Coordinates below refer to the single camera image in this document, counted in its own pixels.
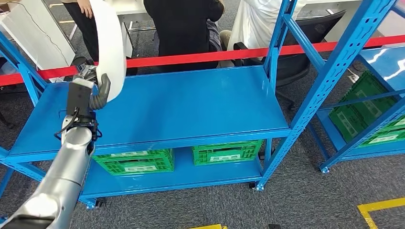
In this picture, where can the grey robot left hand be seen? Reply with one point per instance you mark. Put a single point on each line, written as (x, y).
(101, 91)

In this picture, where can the white moulded plastic part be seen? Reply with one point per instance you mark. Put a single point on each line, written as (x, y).
(110, 38)

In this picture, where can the blue metal shelf rack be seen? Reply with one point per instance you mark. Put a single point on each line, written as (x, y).
(386, 64)
(189, 104)

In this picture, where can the red barrier belt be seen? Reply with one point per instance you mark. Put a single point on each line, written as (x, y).
(53, 73)
(189, 57)

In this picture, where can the white panel board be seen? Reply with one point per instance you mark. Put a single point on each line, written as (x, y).
(34, 34)

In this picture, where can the white desk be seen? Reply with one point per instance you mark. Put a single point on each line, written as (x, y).
(392, 25)
(136, 9)

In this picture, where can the small black floor object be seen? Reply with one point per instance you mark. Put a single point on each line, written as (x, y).
(262, 155)

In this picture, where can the yellow floor tape square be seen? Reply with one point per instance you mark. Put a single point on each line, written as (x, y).
(208, 227)
(379, 205)

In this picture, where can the black office chair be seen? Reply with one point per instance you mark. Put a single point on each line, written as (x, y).
(300, 47)

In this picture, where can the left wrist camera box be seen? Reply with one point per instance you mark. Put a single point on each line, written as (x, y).
(79, 98)

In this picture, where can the black-topped stanchion post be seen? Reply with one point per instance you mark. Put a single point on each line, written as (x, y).
(79, 60)

